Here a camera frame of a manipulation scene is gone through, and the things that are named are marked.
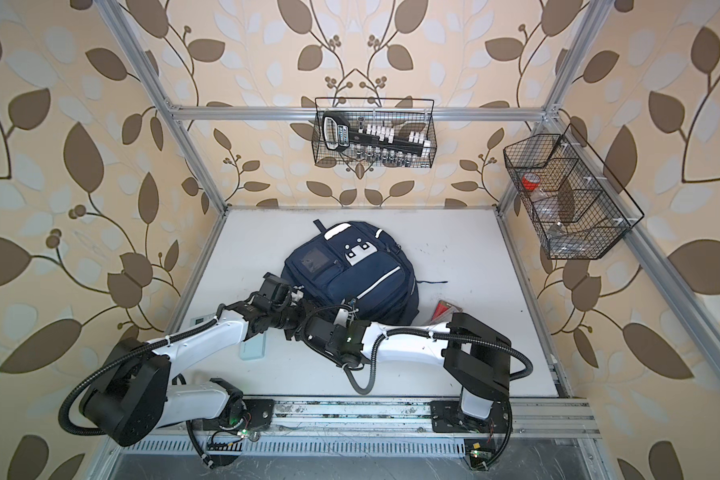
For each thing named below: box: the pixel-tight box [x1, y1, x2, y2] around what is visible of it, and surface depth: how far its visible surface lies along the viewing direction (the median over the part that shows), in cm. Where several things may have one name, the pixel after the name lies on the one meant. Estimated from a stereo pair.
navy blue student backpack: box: [282, 219, 420, 325], surface depth 96 cm
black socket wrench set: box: [321, 112, 431, 167], surface depth 86 cm
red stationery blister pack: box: [430, 300, 463, 325], surface depth 93 cm
